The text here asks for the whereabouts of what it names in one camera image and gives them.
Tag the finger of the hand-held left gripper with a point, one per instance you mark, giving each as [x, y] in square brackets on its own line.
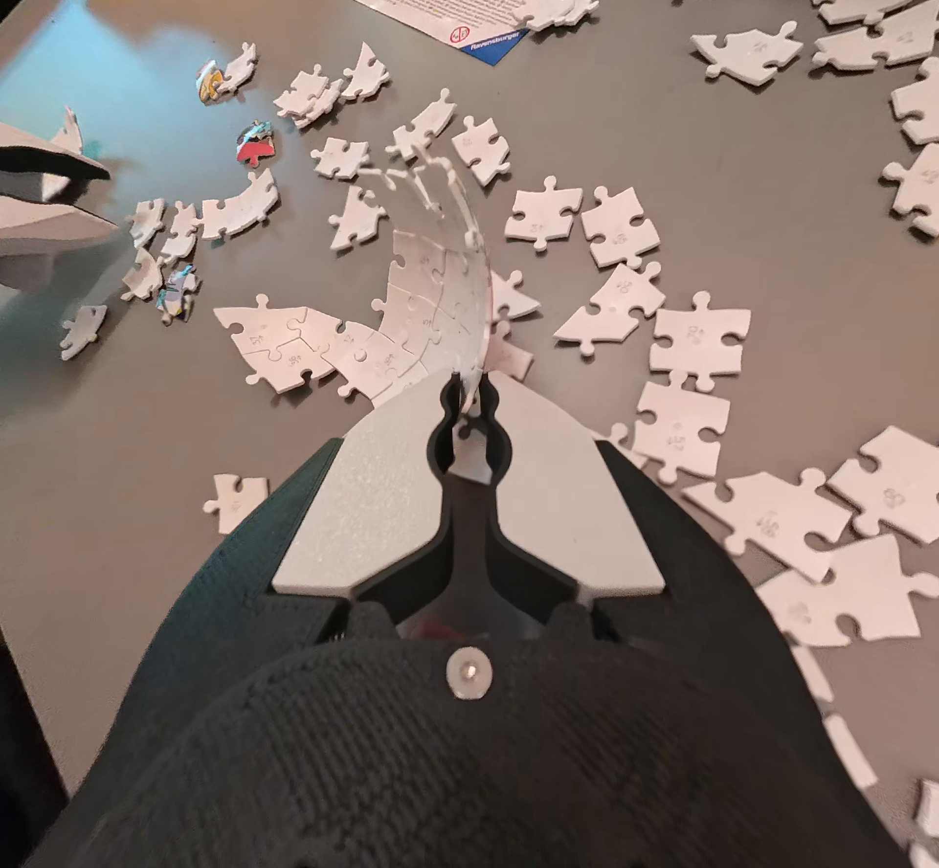
[37, 145]
[44, 219]

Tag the red and teal puzzle piece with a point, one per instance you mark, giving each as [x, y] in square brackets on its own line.
[257, 145]

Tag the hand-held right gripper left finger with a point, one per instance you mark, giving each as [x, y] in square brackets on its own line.
[359, 508]

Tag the person's black clothing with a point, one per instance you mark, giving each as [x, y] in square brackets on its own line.
[26, 758]

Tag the blue and white puzzle piece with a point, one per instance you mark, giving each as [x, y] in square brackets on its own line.
[177, 292]

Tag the white puzzle pieces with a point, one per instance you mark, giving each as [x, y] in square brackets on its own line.
[689, 340]

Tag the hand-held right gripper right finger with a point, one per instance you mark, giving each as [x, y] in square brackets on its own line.
[579, 508]

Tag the joined pair of puzzle pieces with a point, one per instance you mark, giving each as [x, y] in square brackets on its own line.
[235, 211]

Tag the assembled curved puzzle section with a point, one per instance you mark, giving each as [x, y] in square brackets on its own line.
[433, 296]

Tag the yellow and white puzzle piece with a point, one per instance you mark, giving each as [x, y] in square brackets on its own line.
[211, 83]

